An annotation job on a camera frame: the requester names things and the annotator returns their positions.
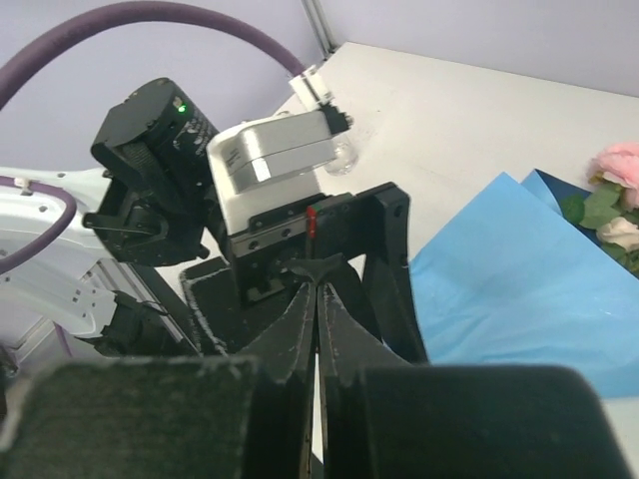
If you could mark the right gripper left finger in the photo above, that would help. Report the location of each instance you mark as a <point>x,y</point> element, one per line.
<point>246,415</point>

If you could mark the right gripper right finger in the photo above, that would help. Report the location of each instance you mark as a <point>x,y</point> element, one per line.
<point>383,417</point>

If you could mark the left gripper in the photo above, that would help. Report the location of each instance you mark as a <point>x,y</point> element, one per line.
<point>235,296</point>

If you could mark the blue wrapping paper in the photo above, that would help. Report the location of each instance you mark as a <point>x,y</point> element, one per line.
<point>509,280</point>

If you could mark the artificial flower bunch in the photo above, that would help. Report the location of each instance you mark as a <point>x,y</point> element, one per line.
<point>609,213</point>

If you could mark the black printed ribbon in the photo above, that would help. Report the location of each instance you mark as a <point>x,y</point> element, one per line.
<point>315,270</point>

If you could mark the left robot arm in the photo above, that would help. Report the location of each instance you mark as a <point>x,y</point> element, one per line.
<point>161,195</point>

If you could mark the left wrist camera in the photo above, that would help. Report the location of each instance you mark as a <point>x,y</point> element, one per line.
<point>265,164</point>

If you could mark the left aluminium frame post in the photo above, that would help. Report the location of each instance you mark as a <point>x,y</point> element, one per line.
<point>321,27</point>

